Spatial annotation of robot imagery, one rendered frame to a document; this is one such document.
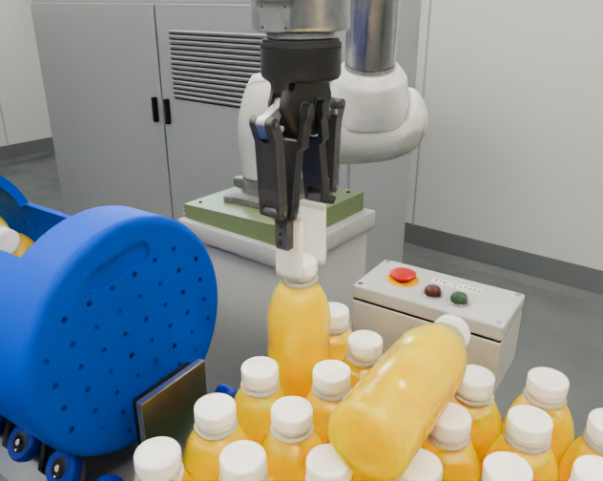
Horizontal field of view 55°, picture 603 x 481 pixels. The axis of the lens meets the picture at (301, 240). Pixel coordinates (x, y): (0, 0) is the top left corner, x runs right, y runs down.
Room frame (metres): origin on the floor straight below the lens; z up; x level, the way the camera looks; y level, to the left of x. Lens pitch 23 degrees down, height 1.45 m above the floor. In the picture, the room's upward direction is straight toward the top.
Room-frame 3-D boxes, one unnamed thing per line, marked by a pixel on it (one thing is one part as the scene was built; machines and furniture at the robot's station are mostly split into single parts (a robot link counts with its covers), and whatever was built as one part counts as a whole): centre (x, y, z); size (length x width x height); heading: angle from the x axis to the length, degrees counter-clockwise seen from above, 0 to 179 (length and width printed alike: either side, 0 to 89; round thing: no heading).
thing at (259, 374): (0.50, 0.04, 1.09); 0.04 x 0.04 x 0.02
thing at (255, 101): (1.24, 0.05, 1.21); 0.18 x 0.16 x 0.22; 93
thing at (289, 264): (0.54, 0.01, 1.22); 0.03 x 0.01 x 0.07; 57
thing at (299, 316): (0.56, 0.00, 1.09); 0.07 x 0.07 x 0.19
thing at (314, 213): (0.58, -0.01, 1.22); 0.03 x 0.01 x 0.07; 57
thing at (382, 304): (0.68, -0.18, 1.05); 0.20 x 0.10 x 0.10; 56
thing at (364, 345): (0.55, -0.07, 1.09); 0.04 x 0.04 x 0.02
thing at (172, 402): (0.55, 0.15, 0.99); 0.10 x 0.02 x 0.12; 146
